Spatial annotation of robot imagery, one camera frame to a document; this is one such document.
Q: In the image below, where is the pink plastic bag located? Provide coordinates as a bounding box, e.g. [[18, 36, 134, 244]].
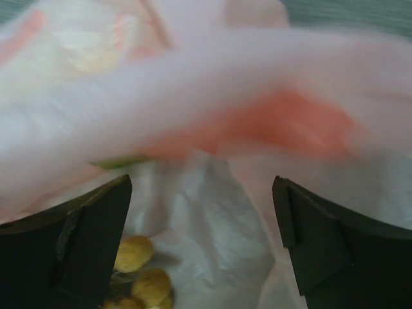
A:
[[1, 1, 411, 308]]

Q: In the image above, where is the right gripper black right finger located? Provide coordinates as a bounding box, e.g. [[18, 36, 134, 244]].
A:
[[272, 177, 411, 308]]

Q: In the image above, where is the brown fake longan bunch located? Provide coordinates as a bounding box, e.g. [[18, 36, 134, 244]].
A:
[[102, 236, 174, 309]]

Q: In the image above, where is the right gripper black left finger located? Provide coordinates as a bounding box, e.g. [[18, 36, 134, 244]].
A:
[[1, 176, 132, 308]]

